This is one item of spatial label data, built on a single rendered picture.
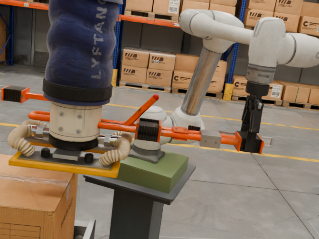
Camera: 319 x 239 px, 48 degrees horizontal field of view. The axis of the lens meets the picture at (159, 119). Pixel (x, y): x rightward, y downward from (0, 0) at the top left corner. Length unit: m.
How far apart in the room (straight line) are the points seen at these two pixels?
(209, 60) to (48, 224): 1.06
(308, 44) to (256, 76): 0.20
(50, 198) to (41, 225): 0.09
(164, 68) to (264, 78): 7.13
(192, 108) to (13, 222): 1.07
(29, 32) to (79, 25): 8.94
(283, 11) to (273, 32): 7.60
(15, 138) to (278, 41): 0.88
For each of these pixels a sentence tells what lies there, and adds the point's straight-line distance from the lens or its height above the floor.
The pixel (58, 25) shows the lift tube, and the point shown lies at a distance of 1.12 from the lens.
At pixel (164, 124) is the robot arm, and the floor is 1.05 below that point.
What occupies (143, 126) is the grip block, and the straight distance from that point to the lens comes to 1.18.
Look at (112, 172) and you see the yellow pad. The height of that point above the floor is 1.09.
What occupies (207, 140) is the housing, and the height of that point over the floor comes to 1.20.
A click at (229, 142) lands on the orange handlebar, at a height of 1.20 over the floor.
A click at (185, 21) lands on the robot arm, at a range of 1.64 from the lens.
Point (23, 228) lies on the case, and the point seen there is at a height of 0.88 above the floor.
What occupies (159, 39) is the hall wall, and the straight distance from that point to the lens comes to 9.58.
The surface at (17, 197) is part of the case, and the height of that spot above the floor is 0.95.
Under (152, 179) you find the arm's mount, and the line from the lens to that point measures 1.81.
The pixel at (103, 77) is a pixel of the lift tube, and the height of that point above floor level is 1.37.
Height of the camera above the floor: 1.56
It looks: 15 degrees down
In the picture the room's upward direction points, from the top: 8 degrees clockwise
